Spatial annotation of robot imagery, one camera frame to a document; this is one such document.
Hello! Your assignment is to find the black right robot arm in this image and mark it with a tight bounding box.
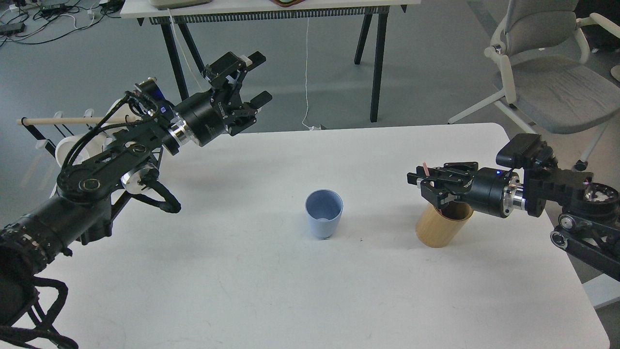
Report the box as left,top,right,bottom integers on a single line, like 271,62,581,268
407,133,620,280

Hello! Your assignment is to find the blue plastic cup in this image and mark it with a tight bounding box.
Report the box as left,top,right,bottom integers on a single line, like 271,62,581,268
304,189,344,240

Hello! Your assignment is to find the pink chopstick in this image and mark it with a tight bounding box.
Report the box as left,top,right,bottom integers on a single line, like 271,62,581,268
422,162,430,177

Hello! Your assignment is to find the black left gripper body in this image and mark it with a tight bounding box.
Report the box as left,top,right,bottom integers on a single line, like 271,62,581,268
175,88,242,146

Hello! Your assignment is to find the white hanging cord left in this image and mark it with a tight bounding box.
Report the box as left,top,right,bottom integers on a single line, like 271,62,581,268
166,9,210,93

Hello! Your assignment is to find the floor cable bundle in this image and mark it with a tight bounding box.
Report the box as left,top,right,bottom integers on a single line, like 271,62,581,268
0,0,124,46

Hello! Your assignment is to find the grey office chair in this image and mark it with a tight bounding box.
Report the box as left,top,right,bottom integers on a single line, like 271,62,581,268
448,0,619,172

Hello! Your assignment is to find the white hanging cable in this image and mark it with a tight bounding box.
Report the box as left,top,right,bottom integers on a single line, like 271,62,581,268
301,17,323,131

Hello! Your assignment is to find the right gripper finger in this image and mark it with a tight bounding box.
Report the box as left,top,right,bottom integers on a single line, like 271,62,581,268
407,173,458,210
419,162,479,181

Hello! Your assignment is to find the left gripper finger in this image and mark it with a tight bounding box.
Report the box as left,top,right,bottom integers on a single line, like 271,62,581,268
202,51,266,97
228,91,273,136

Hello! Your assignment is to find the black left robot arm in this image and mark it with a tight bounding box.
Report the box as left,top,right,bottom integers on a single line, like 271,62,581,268
1,52,272,349

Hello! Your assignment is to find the white cup on rack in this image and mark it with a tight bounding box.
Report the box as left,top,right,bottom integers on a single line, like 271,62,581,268
101,104,142,138

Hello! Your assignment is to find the black wire cup rack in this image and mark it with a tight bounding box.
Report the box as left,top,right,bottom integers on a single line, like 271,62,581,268
21,116,180,236

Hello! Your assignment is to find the bamboo cylinder holder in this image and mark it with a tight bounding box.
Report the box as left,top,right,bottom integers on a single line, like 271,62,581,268
416,202,474,248

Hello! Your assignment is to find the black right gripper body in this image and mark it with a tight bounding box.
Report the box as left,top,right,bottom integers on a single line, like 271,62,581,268
453,167,520,218

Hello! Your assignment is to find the background white desk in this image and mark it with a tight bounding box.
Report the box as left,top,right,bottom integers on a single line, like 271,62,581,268
120,0,420,126

